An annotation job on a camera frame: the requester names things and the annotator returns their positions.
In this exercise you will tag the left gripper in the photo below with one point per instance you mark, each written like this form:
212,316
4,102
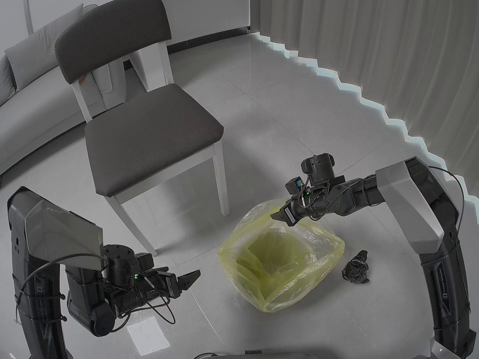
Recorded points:
164,284

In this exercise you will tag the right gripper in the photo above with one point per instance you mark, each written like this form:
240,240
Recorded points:
310,208

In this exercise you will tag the yellow plastic bag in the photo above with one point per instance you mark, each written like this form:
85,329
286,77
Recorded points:
318,245

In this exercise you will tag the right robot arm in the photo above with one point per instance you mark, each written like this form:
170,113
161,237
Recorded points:
419,208

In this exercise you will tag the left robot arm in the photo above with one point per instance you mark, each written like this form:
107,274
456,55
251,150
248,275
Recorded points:
45,230

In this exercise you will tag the white trash bin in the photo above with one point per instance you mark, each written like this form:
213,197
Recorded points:
299,279

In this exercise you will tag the crumpled black plastic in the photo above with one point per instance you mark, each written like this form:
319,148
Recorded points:
355,268

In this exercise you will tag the grey and white chair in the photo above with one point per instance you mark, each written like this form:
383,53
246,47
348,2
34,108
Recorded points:
149,125

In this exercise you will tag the white curtain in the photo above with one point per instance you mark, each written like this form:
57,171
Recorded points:
374,51

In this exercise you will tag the white cushion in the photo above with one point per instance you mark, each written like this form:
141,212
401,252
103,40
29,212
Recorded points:
110,84

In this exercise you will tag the pale grey sofa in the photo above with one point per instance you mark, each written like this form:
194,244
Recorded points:
37,125

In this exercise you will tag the grey sofa cushion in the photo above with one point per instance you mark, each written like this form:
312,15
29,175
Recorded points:
37,51

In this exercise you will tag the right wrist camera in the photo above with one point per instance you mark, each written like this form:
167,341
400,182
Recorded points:
295,185

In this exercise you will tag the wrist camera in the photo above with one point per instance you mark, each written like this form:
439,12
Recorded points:
145,262
295,185

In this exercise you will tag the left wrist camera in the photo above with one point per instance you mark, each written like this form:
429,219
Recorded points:
145,262

